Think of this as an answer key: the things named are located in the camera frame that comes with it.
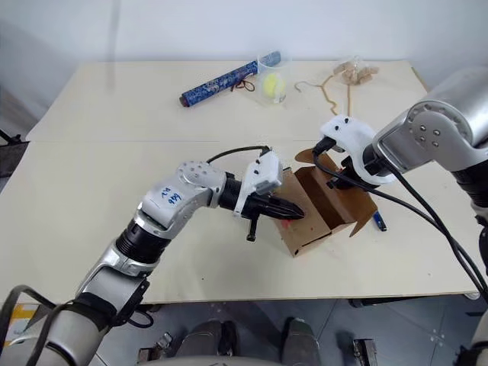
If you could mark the black stand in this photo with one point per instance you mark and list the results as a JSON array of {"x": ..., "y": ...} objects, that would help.
[{"x": 11, "y": 139}]

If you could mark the blue cutter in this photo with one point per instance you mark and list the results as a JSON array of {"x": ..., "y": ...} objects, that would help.
[{"x": 379, "y": 221}]

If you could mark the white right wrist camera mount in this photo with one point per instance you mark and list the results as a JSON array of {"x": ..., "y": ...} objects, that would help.
[{"x": 350, "y": 131}]

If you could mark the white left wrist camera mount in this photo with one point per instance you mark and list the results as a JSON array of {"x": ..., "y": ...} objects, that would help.
[{"x": 263, "y": 171}]

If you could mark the clear plastic cup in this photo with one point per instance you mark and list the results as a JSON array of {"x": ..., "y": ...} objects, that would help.
[{"x": 272, "y": 66}]

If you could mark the clear plastic bag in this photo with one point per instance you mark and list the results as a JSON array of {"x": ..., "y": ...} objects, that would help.
[{"x": 354, "y": 65}]

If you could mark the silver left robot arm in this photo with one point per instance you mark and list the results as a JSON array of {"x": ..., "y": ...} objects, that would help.
[{"x": 167, "y": 206}]

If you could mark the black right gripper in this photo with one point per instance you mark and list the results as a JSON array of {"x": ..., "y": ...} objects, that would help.
[{"x": 348, "y": 175}]

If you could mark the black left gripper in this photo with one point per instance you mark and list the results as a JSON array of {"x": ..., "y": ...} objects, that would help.
[{"x": 257, "y": 205}]

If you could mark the red tape patch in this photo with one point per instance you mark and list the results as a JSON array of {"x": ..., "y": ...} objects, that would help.
[{"x": 286, "y": 224}]

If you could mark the dark rounded shape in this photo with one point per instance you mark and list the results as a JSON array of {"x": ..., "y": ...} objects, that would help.
[
  {"x": 301, "y": 339},
  {"x": 206, "y": 339}
]

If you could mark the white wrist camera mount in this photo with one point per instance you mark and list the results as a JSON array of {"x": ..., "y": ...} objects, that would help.
[
  {"x": 263, "y": 171},
  {"x": 350, "y": 131}
]

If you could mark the brown cardboard box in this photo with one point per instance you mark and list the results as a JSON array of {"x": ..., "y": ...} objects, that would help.
[{"x": 305, "y": 236}]

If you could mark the yellow-green tennis ball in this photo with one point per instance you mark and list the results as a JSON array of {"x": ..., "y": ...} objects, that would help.
[{"x": 273, "y": 85}]

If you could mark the blue patterned paper roll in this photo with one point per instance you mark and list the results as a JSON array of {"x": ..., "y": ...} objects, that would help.
[{"x": 213, "y": 87}]

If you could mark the metal floor bracket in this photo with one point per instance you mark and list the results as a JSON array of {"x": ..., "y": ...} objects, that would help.
[
  {"x": 364, "y": 350},
  {"x": 164, "y": 341}
]

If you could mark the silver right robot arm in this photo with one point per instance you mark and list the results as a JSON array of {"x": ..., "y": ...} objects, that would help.
[{"x": 438, "y": 126}]

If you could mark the wooden clothes hanger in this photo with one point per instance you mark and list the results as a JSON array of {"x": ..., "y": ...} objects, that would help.
[{"x": 324, "y": 89}]

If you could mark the dark square base plate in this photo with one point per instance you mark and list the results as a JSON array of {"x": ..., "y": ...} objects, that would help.
[{"x": 11, "y": 160}]

